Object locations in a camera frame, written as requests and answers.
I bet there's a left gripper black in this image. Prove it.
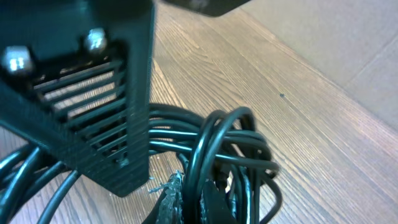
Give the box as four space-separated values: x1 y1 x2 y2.
163 0 250 17

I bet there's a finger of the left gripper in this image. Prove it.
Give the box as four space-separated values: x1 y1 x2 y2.
1 1 155 197

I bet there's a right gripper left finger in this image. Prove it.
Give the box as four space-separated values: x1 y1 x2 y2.
142 171 183 224

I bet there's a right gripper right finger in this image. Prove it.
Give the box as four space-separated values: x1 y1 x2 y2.
200 180 238 224

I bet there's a thick black USB cable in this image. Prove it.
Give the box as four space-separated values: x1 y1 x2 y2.
0 103 280 224

